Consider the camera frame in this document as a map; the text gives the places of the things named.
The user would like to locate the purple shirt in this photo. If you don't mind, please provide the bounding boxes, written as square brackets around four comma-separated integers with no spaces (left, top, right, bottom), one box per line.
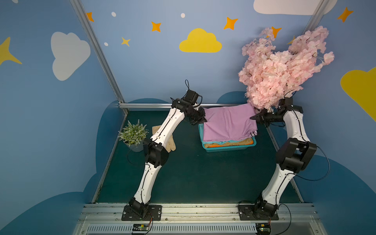
[203,103,258,142]

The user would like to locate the khaki pants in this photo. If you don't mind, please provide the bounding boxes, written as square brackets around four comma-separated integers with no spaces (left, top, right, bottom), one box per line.
[204,138,256,148]

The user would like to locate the teal pants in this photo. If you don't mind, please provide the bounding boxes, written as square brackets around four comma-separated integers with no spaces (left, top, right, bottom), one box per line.
[202,140,240,144]

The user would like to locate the orange pants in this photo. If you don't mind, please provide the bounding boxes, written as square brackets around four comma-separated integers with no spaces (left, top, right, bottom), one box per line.
[204,142,254,148]

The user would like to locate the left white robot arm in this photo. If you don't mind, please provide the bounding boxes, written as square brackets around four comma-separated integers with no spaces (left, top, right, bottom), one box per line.
[128,89,206,219]

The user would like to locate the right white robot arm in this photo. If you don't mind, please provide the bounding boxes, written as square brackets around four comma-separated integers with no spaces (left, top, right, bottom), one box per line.
[250,98,317,219]

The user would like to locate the teal plastic basket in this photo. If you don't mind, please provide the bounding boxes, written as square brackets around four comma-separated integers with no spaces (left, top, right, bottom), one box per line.
[198,124,257,152]

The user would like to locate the beige folded cloth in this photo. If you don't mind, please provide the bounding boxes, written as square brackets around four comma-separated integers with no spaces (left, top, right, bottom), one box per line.
[152,125,176,153]

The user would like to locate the pink cherry blossom tree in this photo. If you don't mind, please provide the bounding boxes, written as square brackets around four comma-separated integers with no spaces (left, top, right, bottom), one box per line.
[239,26,335,113]

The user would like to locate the small potted green plant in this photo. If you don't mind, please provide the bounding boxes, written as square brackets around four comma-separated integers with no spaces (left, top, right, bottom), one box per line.
[118,120,148,152]

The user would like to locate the right green circuit board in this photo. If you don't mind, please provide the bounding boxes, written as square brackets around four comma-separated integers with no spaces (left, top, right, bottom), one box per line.
[256,223,271,235]

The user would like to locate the green circuit board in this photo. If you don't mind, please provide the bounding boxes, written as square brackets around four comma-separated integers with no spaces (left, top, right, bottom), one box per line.
[132,224,150,232]
[256,223,271,235]

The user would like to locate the left green circuit board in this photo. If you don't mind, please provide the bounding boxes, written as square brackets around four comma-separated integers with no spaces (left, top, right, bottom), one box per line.
[132,224,150,232]

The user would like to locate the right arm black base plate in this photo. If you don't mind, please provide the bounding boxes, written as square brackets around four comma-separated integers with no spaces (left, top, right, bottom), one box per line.
[238,204,279,221]

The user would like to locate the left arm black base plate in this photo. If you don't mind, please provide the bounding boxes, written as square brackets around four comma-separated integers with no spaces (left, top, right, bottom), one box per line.
[121,205,162,221]

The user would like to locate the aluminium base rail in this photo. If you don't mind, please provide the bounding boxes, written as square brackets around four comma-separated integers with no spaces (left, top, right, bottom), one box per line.
[73,203,327,235]

